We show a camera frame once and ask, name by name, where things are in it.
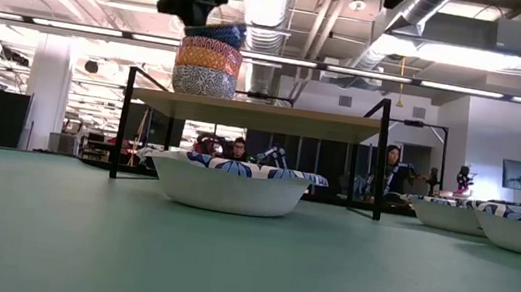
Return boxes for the yellow hanging cord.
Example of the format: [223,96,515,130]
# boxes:
[394,56,411,109]

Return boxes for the black metal table frame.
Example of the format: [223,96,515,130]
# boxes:
[77,70,452,221]

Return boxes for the grey bin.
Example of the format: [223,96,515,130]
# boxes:
[46,130,79,157]

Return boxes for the person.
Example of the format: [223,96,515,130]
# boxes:
[225,135,255,164]
[191,131,224,158]
[366,141,426,208]

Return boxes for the red patterned small bowl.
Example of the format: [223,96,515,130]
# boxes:
[176,33,246,67]

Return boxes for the navy white patterned small bowl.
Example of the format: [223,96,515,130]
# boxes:
[169,62,240,102]

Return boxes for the white building column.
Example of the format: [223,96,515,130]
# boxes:
[17,30,78,155]

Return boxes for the silver ventilation duct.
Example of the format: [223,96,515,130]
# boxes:
[224,0,297,99]
[333,0,462,99]

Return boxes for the blue patterned small bowl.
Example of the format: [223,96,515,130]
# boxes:
[181,15,249,52]

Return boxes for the wooden shelf with black legs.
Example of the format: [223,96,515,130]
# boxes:
[107,63,398,222]

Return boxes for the orange patterned small bowl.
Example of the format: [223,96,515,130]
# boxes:
[173,43,244,80]

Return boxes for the black background robot gripper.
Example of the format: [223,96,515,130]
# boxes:
[423,166,443,191]
[453,164,477,198]

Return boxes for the long ceiling light bar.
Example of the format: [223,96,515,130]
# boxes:
[0,10,521,106]

